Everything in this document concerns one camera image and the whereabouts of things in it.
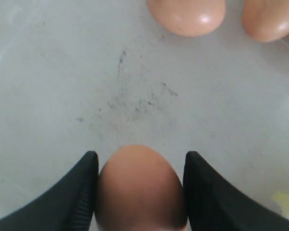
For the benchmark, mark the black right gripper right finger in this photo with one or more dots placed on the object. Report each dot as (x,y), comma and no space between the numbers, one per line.
(214,204)

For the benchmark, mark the brown egg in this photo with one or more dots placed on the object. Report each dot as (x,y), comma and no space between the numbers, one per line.
(138,190)
(266,20)
(188,18)

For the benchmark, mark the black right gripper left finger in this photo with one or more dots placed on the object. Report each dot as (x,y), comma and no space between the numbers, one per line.
(66,206)

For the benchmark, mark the yellow plastic egg tray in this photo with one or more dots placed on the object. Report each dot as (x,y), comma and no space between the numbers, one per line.
(282,199)

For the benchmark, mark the clear plastic storage box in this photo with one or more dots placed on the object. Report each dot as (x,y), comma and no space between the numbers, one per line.
(79,75)

